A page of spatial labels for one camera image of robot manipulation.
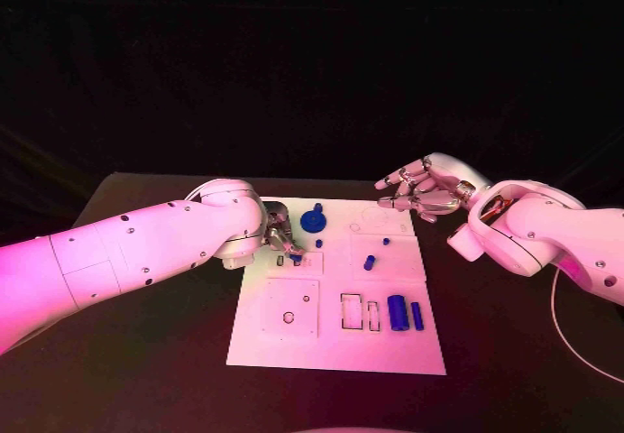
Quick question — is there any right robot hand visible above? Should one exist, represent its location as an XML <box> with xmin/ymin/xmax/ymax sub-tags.
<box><xmin>373</xmin><ymin>152</ymin><xmax>494</xmax><ymax>225</ymax></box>

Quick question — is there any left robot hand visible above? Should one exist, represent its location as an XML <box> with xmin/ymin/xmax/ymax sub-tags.
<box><xmin>261</xmin><ymin>200</ymin><xmax>307</xmax><ymax>258</ymax></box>

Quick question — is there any white task board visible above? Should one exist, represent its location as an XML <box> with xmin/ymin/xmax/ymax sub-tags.
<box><xmin>225</xmin><ymin>196</ymin><xmax>448</xmax><ymax>376</ymax></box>

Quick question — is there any blue gear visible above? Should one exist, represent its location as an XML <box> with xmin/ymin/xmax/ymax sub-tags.
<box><xmin>298</xmin><ymin>202</ymin><xmax>329</xmax><ymax>234</ymax></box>

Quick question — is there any thick blue cylinder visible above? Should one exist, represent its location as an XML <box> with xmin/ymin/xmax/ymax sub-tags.
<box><xmin>386</xmin><ymin>294</ymin><xmax>412</xmax><ymax>332</ymax></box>

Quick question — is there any white cable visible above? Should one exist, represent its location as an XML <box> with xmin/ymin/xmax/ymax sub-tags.
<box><xmin>550</xmin><ymin>266</ymin><xmax>624</xmax><ymax>385</ymax></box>
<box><xmin>183</xmin><ymin>179</ymin><xmax>220</xmax><ymax>201</ymax></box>

